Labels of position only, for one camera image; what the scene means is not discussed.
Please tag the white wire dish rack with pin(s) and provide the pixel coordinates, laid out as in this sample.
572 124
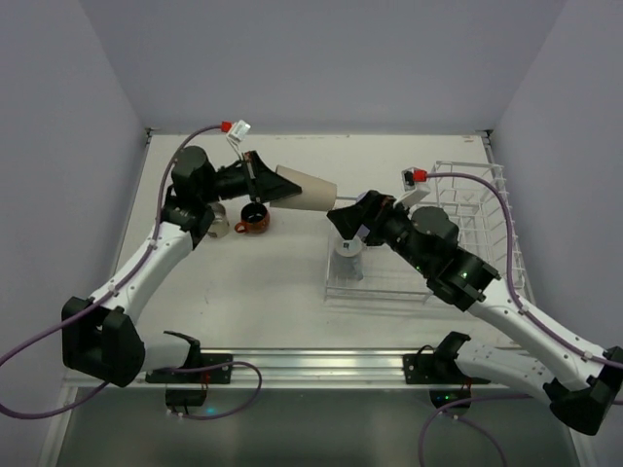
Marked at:
457 252

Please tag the beige plastic cup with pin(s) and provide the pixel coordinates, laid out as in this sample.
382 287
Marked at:
317 194

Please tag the aluminium mounting rail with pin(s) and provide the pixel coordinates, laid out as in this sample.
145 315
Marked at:
304 369

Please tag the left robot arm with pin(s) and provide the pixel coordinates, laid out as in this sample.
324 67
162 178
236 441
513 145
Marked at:
100 336

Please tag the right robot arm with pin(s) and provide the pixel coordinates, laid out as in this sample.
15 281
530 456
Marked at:
578 380

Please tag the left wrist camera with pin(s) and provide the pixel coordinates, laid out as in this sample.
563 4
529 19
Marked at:
236 134

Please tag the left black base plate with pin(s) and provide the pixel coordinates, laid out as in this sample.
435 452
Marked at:
208 368

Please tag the orange ceramic mug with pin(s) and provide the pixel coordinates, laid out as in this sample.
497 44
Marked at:
254 219

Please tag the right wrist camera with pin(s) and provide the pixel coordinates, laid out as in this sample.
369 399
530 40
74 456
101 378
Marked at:
415 187

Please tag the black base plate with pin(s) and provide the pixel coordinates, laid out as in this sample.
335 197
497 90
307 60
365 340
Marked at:
208 368
436 366

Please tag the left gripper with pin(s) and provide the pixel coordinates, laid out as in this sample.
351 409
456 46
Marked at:
251 178

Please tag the grey mug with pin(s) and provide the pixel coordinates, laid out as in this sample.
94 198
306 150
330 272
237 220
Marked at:
346 258

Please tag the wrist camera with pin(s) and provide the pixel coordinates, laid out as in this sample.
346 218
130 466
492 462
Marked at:
415 187
236 134

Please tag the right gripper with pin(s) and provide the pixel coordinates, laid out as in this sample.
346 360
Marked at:
381 217

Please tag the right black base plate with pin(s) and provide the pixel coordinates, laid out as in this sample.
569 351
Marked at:
436 366

